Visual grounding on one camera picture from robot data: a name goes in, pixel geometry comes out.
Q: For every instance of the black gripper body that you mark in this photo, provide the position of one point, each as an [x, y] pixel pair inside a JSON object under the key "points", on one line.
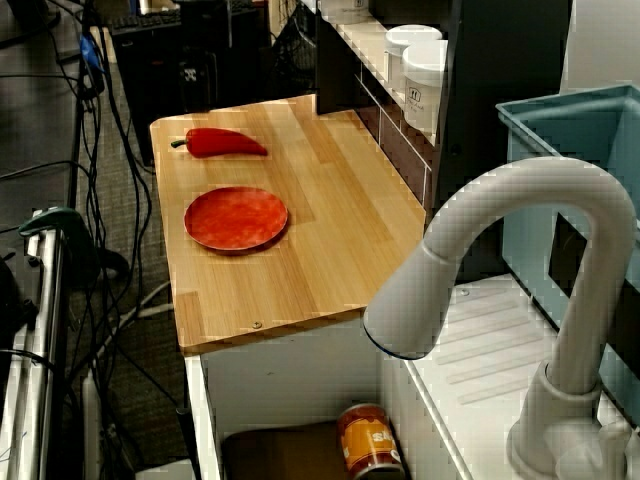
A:
{"points": [[205, 25]]}

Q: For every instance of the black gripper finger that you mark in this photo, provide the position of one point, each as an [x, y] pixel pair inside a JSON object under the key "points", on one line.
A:
{"points": [[190, 92]]}

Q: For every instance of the red toy pepper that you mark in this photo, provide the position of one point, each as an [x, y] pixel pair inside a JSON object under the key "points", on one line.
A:
{"points": [[220, 143]]}

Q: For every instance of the red round plate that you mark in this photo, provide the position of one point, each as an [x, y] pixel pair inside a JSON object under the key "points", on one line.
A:
{"points": [[235, 220]]}

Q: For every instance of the black computer keyboard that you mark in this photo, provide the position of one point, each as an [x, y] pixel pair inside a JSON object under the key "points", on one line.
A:
{"points": [[145, 22]]}

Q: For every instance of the blue plastic clip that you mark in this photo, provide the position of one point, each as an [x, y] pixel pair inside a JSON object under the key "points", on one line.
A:
{"points": [[90, 52]]}

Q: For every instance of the white plastic jar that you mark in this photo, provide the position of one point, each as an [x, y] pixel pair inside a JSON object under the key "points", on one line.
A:
{"points": [[345, 10], [400, 50]]}

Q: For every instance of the cream shelf ledge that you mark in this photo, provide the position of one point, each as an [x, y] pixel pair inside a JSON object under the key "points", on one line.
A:
{"points": [[365, 45]]}

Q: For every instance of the green clamp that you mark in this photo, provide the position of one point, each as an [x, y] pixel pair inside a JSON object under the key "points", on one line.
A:
{"points": [[65, 220]]}

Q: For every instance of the white jar with label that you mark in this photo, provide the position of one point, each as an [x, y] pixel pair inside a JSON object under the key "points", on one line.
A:
{"points": [[420, 75]]}

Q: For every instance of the black upright pillar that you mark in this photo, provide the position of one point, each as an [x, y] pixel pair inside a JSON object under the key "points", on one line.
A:
{"points": [[500, 100]]}

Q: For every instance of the white toy sink unit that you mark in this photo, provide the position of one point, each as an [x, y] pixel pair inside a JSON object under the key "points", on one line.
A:
{"points": [[300, 380]]}

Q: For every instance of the teal plastic bin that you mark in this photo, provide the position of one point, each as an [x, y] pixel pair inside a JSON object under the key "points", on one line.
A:
{"points": [[550, 130]]}

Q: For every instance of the light grey toy faucet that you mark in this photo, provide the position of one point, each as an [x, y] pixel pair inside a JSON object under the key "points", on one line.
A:
{"points": [[550, 185]]}

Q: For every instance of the orange food can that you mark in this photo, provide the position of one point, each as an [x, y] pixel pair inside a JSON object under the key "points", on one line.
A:
{"points": [[367, 442]]}

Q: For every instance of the aluminium frame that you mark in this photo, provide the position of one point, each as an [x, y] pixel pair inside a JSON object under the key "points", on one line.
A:
{"points": [[42, 350]]}

